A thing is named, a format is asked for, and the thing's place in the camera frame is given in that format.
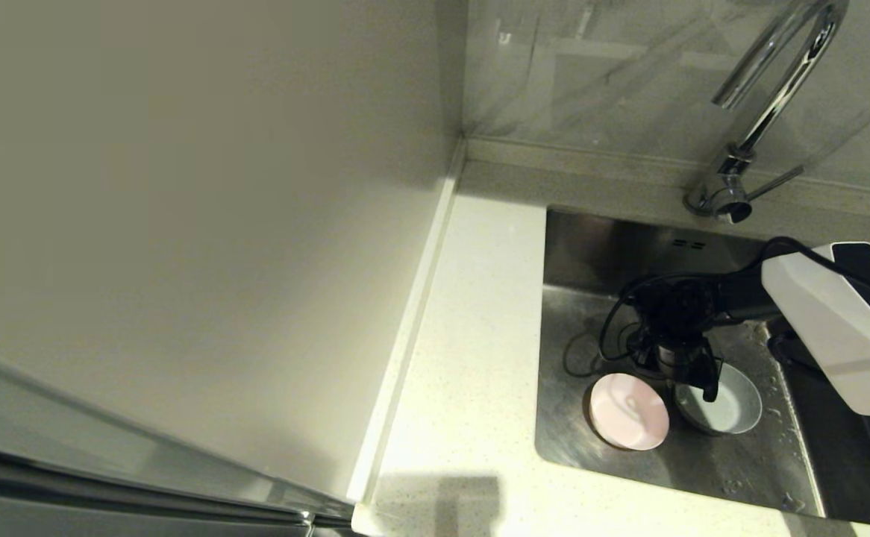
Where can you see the chrome sink faucet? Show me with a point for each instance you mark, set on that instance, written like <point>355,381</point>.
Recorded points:
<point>767,97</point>

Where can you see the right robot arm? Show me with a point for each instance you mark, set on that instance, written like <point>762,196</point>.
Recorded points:
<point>823,321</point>

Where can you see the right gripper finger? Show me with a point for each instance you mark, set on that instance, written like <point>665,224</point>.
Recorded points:
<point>710,384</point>

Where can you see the pink bowl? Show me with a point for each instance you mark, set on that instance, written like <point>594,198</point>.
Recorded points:
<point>627,412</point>

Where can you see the stainless steel appliance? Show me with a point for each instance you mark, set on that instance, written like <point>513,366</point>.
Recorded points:
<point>69,462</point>

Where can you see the grey blue bowl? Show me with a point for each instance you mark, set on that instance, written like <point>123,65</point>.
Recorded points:
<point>737,409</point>

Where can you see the stainless steel sink basin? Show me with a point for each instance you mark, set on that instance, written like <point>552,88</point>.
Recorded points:
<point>599,253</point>

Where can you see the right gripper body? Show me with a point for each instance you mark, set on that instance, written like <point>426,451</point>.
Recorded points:
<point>675,359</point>

